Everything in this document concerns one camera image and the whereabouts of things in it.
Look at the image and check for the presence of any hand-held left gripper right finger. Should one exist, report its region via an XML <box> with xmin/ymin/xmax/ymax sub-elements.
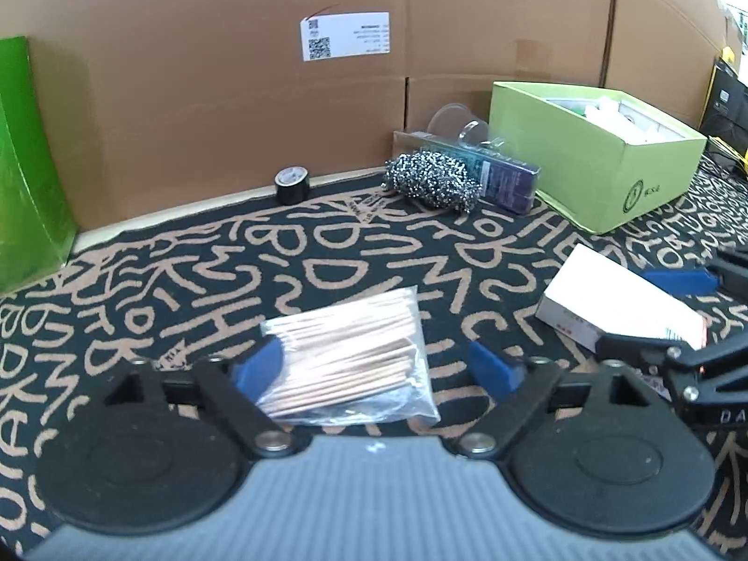
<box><xmin>459</xmin><ymin>342</ymin><xmax>659</xmax><ymax>459</ymax></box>

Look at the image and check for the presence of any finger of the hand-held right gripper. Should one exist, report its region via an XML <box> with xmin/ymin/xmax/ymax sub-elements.
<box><xmin>596</xmin><ymin>332</ymin><xmax>748</xmax><ymax>405</ymax></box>
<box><xmin>640</xmin><ymin>247</ymin><xmax>748</xmax><ymax>299</ymax></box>

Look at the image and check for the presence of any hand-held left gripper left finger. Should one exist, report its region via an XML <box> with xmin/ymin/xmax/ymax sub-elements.
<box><xmin>105</xmin><ymin>336</ymin><xmax>293</xmax><ymax>460</ymax></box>

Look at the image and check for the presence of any white box with red print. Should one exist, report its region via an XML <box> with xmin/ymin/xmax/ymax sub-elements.
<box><xmin>534</xmin><ymin>244</ymin><xmax>709</xmax><ymax>352</ymax></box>

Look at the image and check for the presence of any bag of wooden sticks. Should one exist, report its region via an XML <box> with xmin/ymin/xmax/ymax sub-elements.
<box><xmin>257</xmin><ymin>285</ymin><xmax>442</xmax><ymax>427</ymax></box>

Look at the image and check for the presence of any light green cardboard box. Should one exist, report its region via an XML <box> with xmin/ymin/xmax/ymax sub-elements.
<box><xmin>488</xmin><ymin>82</ymin><xmax>708</xmax><ymax>235</ymax></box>

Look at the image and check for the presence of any black tape roll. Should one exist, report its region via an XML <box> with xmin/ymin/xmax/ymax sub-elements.
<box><xmin>274</xmin><ymin>166</ymin><xmax>313</xmax><ymax>205</ymax></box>

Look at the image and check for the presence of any white packaging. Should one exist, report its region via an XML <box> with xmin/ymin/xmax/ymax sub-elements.
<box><xmin>552</xmin><ymin>96</ymin><xmax>682</xmax><ymax>144</ymax></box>

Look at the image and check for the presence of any black and yellow box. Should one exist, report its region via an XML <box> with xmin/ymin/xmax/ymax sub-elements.
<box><xmin>698</xmin><ymin>47</ymin><xmax>748</xmax><ymax>173</ymax></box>

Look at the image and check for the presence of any dark transparent box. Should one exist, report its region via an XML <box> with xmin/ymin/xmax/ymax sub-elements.
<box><xmin>393</xmin><ymin>130</ymin><xmax>541</xmax><ymax>214</ymax></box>

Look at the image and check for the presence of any steel wool scrubber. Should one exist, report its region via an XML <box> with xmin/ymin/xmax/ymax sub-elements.
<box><xmin>382</xmin><ymin>150</ymin><xmax>483</xmax><ymax>214</ymax></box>

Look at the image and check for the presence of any plain cardboard box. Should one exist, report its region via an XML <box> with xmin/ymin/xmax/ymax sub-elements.
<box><xmin>602</xmin><ymin>0</ymin><xmax>748</xmax><ymax>129</ymax></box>

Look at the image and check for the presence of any clear plastic cup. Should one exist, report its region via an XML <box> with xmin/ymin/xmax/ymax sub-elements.
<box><xmin>426</xmin><ymin>103</ymin><xmax>489</xmax><ymax>147</ymax></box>

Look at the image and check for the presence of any bright green box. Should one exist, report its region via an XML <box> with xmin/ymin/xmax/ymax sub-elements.
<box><xmin>0</xmin><ymin>35</ymin><xmax>78</xmax><ymax>293</ymax></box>

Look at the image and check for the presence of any large cardboard box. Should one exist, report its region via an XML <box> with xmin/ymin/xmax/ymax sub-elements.
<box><xmin>0</xmin><ymin>0</ymin><xmax>620</xmax><ymax>246</ymax></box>

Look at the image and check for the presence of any white shipping label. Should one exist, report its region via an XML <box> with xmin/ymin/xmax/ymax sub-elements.
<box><xmin>300</xmin><ymin>12</ymin><xmax>390</xmax><ymax>62</ymax></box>

